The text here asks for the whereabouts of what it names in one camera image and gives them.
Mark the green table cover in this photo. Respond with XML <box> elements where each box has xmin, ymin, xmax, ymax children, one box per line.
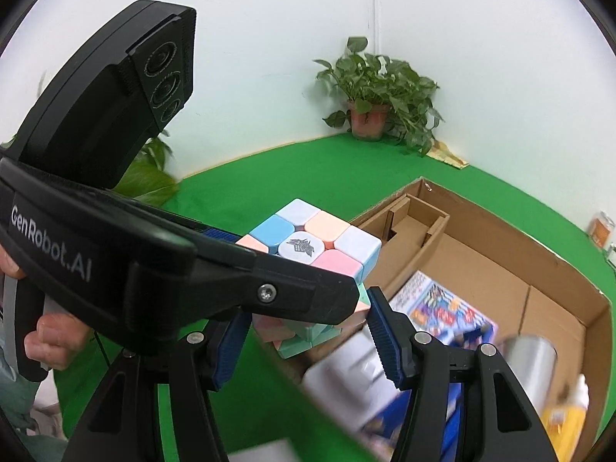
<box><xmin>53</xmin><ymin>132</ymin><xmax>616</xmax><ymax>462</ymax></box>

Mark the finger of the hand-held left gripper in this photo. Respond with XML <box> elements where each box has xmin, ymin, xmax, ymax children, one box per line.
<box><xmin>126</xmin><ymin>244</ymin><xmax>370</xmax><ymax>343</ymax></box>
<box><xmin>190</xmin><ymin>221</ymin><xmax>258</xmax><ymax>257</ymax></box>

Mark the black cable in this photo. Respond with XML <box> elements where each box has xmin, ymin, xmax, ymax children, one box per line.
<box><xmin>91</xmin><ymin>332</ymin><xmax>114</xmax><ymax>371</ymax></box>

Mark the person's left hand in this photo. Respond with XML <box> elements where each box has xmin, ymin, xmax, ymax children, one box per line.
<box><xmin>0</xmin><ymin>244</ymin><xmax>94</xmax><ymax>372</ymax></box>

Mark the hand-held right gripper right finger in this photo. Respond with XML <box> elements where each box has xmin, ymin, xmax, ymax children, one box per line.
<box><xmin>367</xmin><ymin>286</ymin><xmax>561</xmax><ymax>462</ymax></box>

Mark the cardboard divider insert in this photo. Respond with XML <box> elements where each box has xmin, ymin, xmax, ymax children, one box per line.
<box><xmin>358</xmin><ymin>194</ymin><xmax>450</xmax><ymax>290</ymax></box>

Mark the yellow paper sheet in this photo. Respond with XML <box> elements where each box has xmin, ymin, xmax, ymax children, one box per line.
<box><xmin>426</xmin><ymin>139</ymin><xmax>470</xmax><ymax>170</ymax></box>

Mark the person's clothing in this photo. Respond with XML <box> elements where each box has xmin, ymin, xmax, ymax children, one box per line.
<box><xmin>0</xmin><ymin>346</ymin><xmax>68</xmax><ymax>462</ymax></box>

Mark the white box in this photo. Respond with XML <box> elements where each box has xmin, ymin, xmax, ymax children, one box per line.
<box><xmin>302</xmin><ymin>330</ymin><xmax>415</xmax><ymax>436</ymax></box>

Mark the colourful board game box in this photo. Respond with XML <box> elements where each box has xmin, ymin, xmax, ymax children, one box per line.
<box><xmin>387</xmin><ymin>269</ymin><xmax>501</xmax><ymax>347</ymax></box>

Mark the potted green plant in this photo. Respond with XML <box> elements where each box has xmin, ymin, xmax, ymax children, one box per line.
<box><xmin>313</xmin><ymin>36</ymin><xmax>446</xmax><ymax>155</ymax></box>

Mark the large cardboard box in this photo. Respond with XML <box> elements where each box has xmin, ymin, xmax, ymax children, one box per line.
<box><xmin>269</xmin><ymin>176</ymin><xmax>613</xmax><ymax>462</ymax></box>

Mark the pastel puzzle cube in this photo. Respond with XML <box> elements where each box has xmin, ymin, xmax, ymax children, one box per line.
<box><xmin>235</xmin><ymin>197</ymin><xmax>383</xmax><ymax>359</ymax></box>

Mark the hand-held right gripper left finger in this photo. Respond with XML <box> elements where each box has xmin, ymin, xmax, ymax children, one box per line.
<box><xmin>62</xmin><ymin>312</ymin><xmax>252</xmax><ymax>462</ymax></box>

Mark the silver metal can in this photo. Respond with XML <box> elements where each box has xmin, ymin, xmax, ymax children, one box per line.
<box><xmin>500</xmin><ymin>334</ymin><xmax>559</xmax><ymax>410</ymax></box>

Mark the yellow bottle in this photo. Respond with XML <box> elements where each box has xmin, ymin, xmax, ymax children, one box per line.
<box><xmin>541</xmin><ymin>373</ymin><xmax>592</xmax><ymax>462</ymax></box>

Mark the leafy green plant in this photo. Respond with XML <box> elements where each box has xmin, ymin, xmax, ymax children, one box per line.
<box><xmin>113</xmin><ymin>127</ymin><xmax>181</xmax><ymax>208</ymax></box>

